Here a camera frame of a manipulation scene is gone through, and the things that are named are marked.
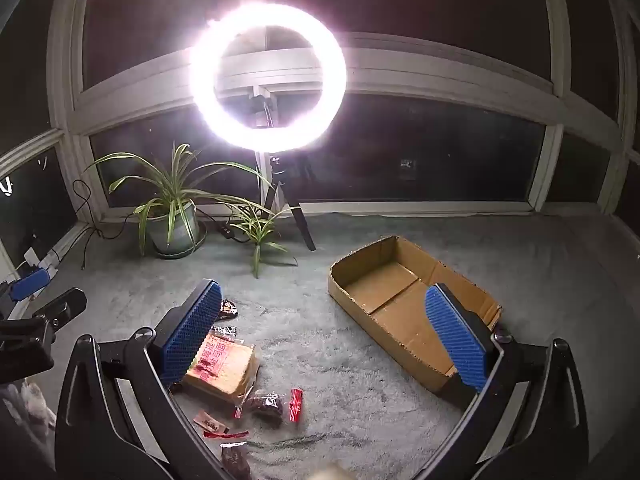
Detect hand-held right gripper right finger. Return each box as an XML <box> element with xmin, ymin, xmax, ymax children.
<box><xmin>424</xmin><ymin>282</ymin><xmax>591</xmax><ymax>480</ymax></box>

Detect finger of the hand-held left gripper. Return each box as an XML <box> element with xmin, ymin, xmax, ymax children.
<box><xmin>0</xmin><ymin>266</ymin><xmax>53</xmax><ymax>318</ymax></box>
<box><xmin>0</xmin><ymin>287</ymin><xmax>87</xmax><ymax>368</ymax></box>

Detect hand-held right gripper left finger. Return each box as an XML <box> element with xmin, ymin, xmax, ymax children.
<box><xmin>54</xmin><ymin>279</ymin><xmax>236</xmax><ymax>480</ymax></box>

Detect brown cardboard box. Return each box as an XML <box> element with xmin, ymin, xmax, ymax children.
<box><xmin>327</xmin><ymin>235</ymin><xmax>502</xmax><ymax>394</ymax></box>

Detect person's left hand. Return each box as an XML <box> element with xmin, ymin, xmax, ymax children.
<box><xmin>0</xmin><ymin>379</ymin><xmax>57</xmax><ymax>432</ymax></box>

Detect white power strip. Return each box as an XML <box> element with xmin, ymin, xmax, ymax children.
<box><xmin>15</xmin><ymin>245</ymin><xmax>66</xmax><ymax>281</ymax></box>

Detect sliced bread pack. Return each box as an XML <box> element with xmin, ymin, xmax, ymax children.
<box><xmin>180</xmin><ymin>335</ymin><xmax>262</xmax><ymax>406</ymax></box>

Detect green pot saucer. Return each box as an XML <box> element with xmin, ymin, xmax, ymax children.
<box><xmin>151</xmin><ymin>220</ymin><xmax>208</xmax><ymax>261</ymax></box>

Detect small spider plant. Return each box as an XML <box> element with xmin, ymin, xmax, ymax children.
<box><xmin>227</xmin><ymin>200</ymin><xmax>301</xmax><ymax>279</ymax></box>

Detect dark wrapped candy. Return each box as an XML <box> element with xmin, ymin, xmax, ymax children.
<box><xmin>234</xmin><ymin>390</ymin><xmax>286</xmax><ymax>429</ymax></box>

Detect small red candy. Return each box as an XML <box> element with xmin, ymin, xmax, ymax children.
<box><xmin>287</xmin><ymin>387</ymin><xmax>305</xmax><ymax>423</ymax></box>

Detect large spider plant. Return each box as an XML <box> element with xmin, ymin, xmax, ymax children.
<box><xmin>85</xmin><ymin>142</ymin><xmax>273</xmax><ymax>257</ymax></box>

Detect beige blurry packet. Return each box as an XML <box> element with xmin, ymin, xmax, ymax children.
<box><xmin>305</xmin><ymin>462</ymin><xmax>357</xmax><ymax>480</ymax></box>

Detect black power cable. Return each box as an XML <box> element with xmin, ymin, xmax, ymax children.
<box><xmin>71</xmin><ymin>178</ymin><xmax>151</xmax><ymax>242</ymax></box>

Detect white ring light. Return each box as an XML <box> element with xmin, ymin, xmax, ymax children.
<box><xmin>189</xmin><ymin>4</ymin><xmax>347</xmax><ymax>152</ymax></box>

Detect white window frame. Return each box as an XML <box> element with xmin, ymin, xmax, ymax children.
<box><xmin>0</xmin><ymin>0</ymin><xmax>640</xmax><ymax>223</ymax></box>

